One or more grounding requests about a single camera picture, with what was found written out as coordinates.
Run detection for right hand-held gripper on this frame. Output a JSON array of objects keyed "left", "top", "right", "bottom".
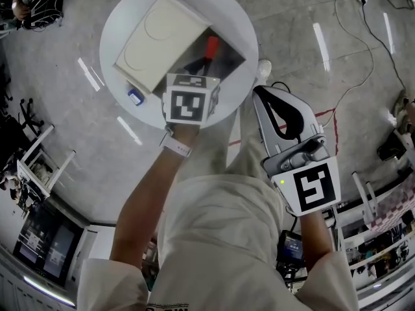
[{"left": 252, "top": 86, "right": 342, "bottom": 218}]

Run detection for person's white shoe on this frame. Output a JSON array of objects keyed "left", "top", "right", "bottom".
[{"left": 256, "top": 59, "right": 272, "bottom": 87}]

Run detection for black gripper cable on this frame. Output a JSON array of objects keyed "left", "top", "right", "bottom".
[{"left": 270, "top": 80, "right": 293, "bottom": 93}]

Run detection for person's beige trousers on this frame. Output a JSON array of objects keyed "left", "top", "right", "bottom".
[{"left": 222, "top": 107, "right": 272, "bottom": 183}]

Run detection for white metal table frame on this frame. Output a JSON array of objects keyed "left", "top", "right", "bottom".
[{"left": 15, "top": 124, "right": 77, "bottom": 198}]

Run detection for black bag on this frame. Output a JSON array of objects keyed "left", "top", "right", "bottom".
[{"left": 377, "top": 133, "right": 407, "bottom": 162}]

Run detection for black waist device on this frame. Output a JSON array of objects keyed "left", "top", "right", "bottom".
[{"left": 276, "top": 229, "right": 306, "bottom": 272}]

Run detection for person's left forearm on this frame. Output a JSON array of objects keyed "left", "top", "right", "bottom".
[{"left": 108, "top": 124, "right": 199, "bottom": 273}]

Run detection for white floor cable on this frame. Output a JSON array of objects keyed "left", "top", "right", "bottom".
[{"left": 319, "top": 0, "right": 374, "bottom": 128}]

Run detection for white box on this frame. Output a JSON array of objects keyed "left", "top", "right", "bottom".
[{"left": 112, "top": 0, "right": 246, "bottom": 97}]

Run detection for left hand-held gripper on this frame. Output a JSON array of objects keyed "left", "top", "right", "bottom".
[{"left": 161, "top": 58, "right": 224, "bottom": 125}]

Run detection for person's right forearm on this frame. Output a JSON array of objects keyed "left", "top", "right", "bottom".
[{"left": 297, "top": 209, "right": 337, "bottom": 270}]

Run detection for small blue white device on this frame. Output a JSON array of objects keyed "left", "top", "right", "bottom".
[{"left": 126, "top": 87, "right": 146, "bottom": 107}]

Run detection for tangle of black cables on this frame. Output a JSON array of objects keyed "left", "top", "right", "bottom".
[{"left": 19, "top": 0, "right": 66, "bottom": 32}]

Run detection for cluttered white shelf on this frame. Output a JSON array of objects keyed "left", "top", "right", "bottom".
[{"left": 337, "top": 205, "right": 415, "bottom": 306}]

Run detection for white table legs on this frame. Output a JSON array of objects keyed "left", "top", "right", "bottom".
[{"left": 351, "top": 171, "right": 381, "bottom": 224}]

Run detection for black office chair base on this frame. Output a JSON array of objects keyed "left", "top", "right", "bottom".
[{"left": 17, "top": 97, "right": 47, "bottom": 136}]

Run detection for pink checkered cloth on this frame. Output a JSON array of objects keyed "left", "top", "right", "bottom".
[{"left": 365, "top": 192, "right": 415, "bottom": 233}]

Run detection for red black screwdriver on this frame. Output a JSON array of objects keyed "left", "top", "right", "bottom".
[{"left": 200, "top": 36, "right": 221, "bottom": 74}]

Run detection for white wristband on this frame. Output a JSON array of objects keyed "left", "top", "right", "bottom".
[{"left": 158, "top": 134, "right": 193, "bottom": 158}]

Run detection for round white table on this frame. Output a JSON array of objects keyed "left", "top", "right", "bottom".
[{"left": 99, "top": 0, "right": 260, "bottom": 132}]

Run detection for person's beige shirt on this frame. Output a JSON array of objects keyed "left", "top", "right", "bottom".
[{"left": 76, "top": 173, "right": 361, "bottom": 311}]

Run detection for black floor cable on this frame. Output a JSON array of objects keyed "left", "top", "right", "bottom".
[{"left": 359, "top": 0, "right": 415, "bottom": 91}]

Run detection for dark computer monitor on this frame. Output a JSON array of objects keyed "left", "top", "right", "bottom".
[{"left": 12, "top": 205, "right": 86, "bottom": 288}]

